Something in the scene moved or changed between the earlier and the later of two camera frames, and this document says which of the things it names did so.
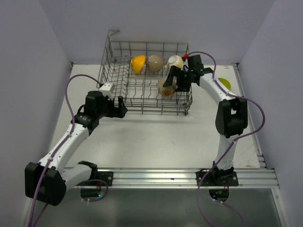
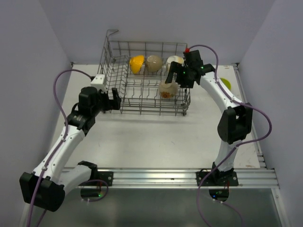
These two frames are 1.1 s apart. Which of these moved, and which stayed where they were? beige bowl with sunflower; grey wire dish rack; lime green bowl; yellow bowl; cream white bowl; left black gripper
Moved: left black gripper; beige bowl with sunflower
Stayed: grey wire dish rack; lime green bowl; yellow bowl; cream white bowl
